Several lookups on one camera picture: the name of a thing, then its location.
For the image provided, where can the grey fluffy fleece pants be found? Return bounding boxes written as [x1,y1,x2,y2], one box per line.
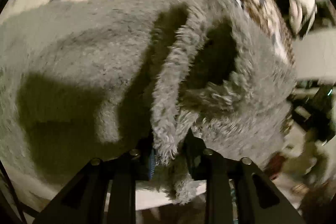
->
[1,0,295,203]

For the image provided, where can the white jacket on rack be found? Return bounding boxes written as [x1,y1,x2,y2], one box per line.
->
[289,0,317,38]

